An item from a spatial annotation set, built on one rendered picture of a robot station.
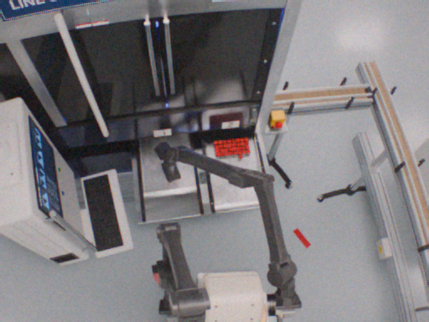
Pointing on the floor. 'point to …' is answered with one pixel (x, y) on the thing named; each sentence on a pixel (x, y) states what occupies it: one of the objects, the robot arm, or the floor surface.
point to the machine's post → (290, 14)
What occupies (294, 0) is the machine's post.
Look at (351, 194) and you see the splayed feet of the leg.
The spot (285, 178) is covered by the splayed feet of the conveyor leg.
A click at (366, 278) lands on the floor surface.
